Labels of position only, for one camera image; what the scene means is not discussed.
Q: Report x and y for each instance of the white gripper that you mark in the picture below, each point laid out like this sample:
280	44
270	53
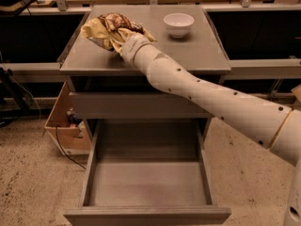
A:
132	47

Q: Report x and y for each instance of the brown sea salt chip bag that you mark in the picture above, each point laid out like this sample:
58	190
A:
99	29

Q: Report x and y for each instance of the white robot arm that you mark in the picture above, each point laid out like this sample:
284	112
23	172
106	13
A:
276	128

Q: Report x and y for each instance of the closed grey top drawer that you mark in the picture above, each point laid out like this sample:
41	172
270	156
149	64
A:
119	105

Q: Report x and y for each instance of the open grey middle drawer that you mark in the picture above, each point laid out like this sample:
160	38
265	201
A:
147	173

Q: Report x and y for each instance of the white ceramic bowl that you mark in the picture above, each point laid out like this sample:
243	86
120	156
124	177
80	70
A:
178	25

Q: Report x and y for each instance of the cardboard box on floor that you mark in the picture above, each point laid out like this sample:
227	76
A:
69	138

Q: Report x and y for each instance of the grey metal rail frame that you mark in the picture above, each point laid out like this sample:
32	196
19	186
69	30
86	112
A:
239	70

